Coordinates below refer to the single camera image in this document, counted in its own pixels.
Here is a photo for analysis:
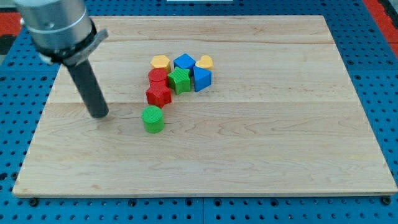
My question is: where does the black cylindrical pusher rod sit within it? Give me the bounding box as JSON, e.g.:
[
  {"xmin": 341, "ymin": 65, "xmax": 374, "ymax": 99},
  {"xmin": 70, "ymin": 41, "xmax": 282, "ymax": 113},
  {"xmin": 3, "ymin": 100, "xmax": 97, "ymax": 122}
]
[{"xmin": 67, "ymin": 60, "xmax": 109, "ymax": 119}]

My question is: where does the grey flange mounting bracket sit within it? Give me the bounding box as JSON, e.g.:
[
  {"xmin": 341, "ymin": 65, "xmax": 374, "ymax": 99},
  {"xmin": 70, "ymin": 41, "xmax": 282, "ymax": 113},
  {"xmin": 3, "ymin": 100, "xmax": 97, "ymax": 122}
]
[{"xmin": 32, "ymin": 19, "xmax": 109, "ymax": 67}]

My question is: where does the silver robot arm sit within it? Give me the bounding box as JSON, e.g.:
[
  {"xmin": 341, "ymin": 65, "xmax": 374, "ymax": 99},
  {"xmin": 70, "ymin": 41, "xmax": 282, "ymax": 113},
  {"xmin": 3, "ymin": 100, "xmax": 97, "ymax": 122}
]
[{"xmin": 14, "ymin": 0, "xmax": 109, "ymax": 119}]

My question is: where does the red cylinder block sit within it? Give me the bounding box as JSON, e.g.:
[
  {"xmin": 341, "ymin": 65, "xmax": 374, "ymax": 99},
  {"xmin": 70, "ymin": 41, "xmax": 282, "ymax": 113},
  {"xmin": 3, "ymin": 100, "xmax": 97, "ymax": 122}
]
[{"xmin": 148, "ymin": 68, "xmax": 169, "ymax": 86}]

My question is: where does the yellow hexagon block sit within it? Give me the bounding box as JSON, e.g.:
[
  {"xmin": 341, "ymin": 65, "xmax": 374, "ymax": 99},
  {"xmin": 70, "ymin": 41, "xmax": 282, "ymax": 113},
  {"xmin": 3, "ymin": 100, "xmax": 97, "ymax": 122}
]
[{"xmin": 150, "ymin": 55, "xmax": 171, "ymax": 73}]

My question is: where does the red star block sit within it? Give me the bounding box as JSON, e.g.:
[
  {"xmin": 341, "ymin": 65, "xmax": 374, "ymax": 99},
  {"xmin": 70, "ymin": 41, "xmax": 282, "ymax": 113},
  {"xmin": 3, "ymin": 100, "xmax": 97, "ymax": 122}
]
[{"xmin": 146, "ymin": 83, "xmax": 172, "ymax": 108}]

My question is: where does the green cylinder block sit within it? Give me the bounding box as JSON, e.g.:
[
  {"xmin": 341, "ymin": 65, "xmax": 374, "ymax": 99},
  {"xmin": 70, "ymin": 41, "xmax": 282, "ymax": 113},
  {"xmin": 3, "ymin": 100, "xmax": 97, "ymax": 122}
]
[{"xmin": 141, "ymin": 106, "xmax": 165, "ymax": 134}]

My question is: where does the green star block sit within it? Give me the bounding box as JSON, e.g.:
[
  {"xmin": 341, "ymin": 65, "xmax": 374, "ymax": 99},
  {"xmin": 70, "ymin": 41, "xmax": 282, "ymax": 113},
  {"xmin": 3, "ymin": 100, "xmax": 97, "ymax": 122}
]
[{"xmin": 168, "ymin": 67, "xmax": 191, "ymax": 95}]

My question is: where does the blue cube block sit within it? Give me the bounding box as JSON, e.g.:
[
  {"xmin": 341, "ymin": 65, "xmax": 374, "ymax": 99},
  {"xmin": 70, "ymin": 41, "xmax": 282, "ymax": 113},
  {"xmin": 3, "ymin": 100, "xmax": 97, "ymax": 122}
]
[{"xmin": 174, "ymin": 54, "xmax": 196, "ymax": 77}]

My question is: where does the blue triangle block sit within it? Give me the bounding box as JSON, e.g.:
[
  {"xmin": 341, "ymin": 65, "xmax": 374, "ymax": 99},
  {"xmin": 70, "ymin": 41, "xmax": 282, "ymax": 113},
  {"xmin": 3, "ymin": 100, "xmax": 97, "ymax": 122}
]
[{"xmin": 193, "ymin": 66, "xmax": 212, "ymax": 92}]

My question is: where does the yellow heart block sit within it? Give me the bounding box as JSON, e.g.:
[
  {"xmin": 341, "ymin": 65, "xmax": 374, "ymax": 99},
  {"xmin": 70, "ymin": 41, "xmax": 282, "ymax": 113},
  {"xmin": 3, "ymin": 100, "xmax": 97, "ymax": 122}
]
[{"xmin": 195, "ymin": 55, "xmax": 213, "ymax": 70}]

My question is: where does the wooden board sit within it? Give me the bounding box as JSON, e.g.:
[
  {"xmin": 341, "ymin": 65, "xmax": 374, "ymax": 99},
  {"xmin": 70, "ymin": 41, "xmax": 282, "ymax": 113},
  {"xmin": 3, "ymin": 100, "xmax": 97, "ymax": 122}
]
[{"xmin": 13, "ymin": 16, "xmax": 397, "ymax": 198}]

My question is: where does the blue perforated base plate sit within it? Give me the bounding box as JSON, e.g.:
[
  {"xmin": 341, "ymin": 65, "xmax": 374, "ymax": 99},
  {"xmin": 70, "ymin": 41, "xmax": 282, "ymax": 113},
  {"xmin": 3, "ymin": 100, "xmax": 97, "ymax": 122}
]
[{"xmin": 1, "ymin": 0, "xmax": 397, "ymax": 223}]

